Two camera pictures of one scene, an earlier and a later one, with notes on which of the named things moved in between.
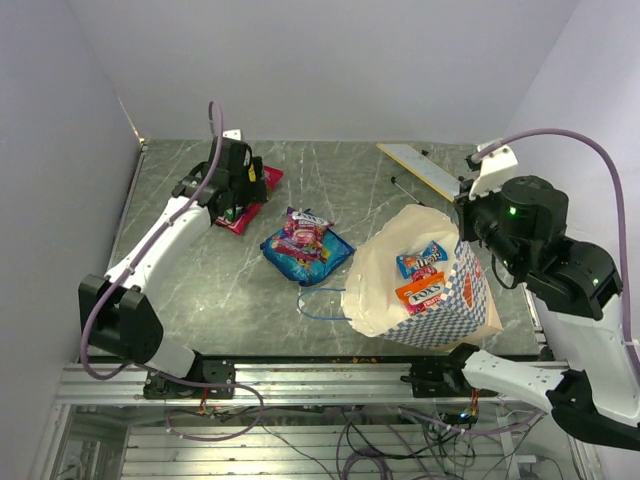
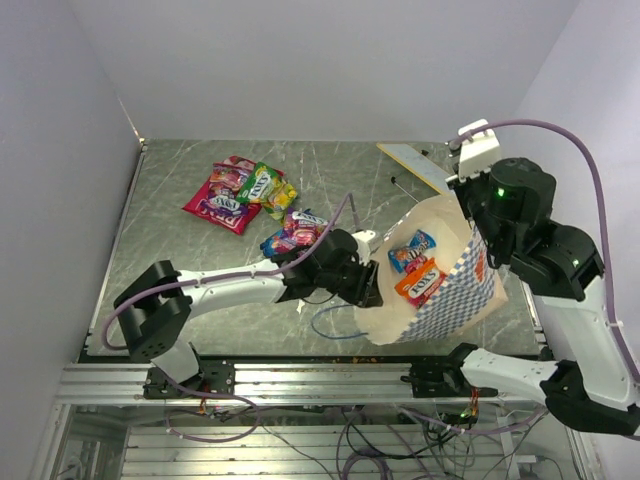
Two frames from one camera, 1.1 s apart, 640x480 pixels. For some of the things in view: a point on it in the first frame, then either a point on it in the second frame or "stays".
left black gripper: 256,191 -> 365,293
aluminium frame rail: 348,383 stays
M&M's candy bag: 415,268 -> 407,259
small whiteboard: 422,168 stays
